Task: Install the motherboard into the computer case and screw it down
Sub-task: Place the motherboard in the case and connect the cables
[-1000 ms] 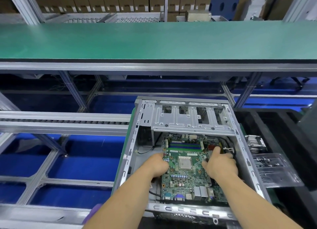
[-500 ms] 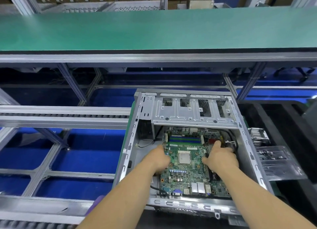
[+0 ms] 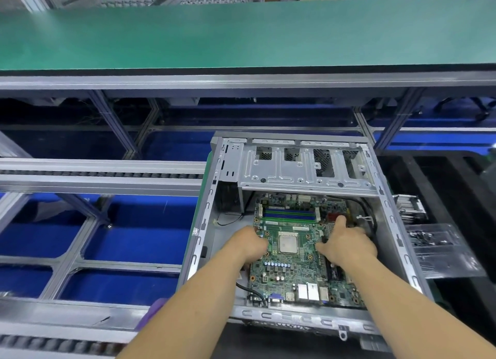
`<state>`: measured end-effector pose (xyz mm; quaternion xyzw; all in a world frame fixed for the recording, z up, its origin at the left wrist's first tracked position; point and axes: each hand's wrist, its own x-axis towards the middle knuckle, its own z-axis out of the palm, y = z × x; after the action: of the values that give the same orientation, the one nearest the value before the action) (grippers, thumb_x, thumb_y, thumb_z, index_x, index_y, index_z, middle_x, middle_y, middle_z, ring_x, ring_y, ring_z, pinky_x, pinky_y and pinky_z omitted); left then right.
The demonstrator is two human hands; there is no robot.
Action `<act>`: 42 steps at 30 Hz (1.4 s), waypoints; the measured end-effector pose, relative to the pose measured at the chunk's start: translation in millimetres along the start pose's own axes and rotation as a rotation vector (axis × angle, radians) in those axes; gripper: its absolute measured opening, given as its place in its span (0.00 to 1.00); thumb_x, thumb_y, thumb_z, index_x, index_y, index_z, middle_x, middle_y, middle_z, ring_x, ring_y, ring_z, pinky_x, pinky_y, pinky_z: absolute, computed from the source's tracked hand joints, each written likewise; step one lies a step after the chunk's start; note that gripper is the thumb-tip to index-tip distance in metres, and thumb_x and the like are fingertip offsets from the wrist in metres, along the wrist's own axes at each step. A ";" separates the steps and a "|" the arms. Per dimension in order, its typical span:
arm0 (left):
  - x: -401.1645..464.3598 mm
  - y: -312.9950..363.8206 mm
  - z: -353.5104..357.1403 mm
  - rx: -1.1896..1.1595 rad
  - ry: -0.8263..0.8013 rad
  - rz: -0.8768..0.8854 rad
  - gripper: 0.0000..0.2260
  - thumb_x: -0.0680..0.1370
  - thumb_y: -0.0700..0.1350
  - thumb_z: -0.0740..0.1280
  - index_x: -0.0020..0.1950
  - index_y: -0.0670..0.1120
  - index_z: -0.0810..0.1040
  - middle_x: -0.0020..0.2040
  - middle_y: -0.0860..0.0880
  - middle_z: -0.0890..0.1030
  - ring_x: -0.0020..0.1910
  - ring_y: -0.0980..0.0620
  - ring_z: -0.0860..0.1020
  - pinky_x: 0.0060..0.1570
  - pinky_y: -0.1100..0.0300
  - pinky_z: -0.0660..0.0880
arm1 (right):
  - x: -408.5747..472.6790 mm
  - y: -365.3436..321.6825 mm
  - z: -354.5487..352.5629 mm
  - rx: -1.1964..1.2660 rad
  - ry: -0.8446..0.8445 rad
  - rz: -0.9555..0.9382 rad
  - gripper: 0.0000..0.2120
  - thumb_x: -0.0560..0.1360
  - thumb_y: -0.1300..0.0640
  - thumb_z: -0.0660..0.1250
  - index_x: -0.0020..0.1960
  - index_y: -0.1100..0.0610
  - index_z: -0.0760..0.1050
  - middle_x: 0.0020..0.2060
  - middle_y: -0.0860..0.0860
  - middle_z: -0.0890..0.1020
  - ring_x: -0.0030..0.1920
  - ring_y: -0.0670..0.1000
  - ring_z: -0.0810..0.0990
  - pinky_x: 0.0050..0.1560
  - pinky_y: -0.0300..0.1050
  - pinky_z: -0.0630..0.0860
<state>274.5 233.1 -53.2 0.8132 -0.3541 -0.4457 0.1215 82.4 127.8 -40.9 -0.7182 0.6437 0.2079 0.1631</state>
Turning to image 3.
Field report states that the person's right forearm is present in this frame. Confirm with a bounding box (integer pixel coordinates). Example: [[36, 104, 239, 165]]
[[345, 254, 496, 359]]

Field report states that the grey flat metal rail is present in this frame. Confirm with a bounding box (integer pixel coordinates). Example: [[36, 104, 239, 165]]
[[0, 158, 207, 198]]

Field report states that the green motherboard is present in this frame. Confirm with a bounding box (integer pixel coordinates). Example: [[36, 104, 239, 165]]
[[248, 193, 375, 310]]

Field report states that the green conveyor belt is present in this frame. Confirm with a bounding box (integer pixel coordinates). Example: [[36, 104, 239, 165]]
[[0, 0, 496, 77]]

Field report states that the person's left hand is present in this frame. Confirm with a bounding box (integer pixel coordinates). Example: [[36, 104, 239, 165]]
[[224, 225, 271, 266]]

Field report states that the grey roller conveyor rail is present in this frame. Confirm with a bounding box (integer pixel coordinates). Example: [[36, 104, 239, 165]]
[[0, 291, 150, 359]]

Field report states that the grey metal computer case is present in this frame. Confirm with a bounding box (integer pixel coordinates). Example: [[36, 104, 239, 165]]
[[177, 131, 437, 353]]

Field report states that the silver square CPU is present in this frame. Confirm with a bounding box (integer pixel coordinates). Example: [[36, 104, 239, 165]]
[[277, 232, 302, 255]]

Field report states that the clear plastic screw tray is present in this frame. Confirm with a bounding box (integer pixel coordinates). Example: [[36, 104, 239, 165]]
[[403, 223, 488, 280]]

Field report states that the person's left forearm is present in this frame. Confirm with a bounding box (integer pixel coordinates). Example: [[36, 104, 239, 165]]
[[116, 250, 260, 359]]

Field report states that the black CPU cooler fan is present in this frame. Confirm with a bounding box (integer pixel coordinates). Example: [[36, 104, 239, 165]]
[[393, 193, 429, 225]]

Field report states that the person's right hand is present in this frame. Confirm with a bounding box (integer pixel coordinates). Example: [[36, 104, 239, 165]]
[[315, 214, 380, 268]]

